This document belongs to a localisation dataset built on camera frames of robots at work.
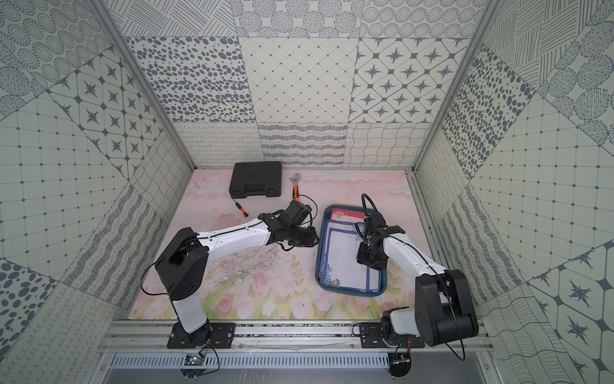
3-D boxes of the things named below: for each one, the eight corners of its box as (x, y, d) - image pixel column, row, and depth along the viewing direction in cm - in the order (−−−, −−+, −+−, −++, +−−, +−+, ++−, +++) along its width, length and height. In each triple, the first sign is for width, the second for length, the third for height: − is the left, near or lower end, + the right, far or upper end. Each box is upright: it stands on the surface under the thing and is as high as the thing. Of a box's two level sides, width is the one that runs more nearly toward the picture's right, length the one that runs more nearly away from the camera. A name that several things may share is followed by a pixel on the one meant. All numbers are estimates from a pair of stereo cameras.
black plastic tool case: (229, 199, 111) (226, 191, 106) (240, 164, 126) (237, 156, 121) (279, 199, 111) (278, 192, 106) (284, 164, 126) (283, 156, 121)
